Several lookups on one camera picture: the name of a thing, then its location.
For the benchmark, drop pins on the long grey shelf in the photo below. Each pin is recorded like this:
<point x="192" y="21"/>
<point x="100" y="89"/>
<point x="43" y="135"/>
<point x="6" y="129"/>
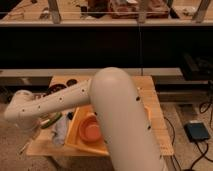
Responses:
<point x="107" y="12"/>

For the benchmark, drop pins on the dark round lid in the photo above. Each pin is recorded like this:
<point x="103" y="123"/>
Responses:
<point x="71" y="82"/>

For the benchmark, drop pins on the green vegetable toy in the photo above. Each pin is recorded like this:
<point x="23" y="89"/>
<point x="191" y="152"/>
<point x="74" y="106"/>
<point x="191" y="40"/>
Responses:
<point x="51" y="121"/>

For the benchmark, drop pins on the orange plastic bowl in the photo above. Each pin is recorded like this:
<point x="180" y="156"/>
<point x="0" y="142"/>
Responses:
<point x="89" y="130"/>

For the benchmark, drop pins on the black foot pedal box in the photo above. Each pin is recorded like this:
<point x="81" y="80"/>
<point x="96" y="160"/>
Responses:
<point x="196" y="132"/>

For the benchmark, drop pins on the small black round object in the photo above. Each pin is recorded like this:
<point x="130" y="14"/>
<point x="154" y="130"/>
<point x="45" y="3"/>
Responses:
<point x="70" y="115"/>

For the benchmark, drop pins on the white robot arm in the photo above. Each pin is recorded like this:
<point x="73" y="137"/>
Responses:
<point x="115" y="100"/>

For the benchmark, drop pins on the grey crumpled cloth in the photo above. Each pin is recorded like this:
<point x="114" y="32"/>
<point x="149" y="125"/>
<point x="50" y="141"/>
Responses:
<point x="59" y="131"/>

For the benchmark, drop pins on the yellow plastic tray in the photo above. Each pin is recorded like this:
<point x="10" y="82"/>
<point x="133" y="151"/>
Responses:
<point x="73" y="139"/>

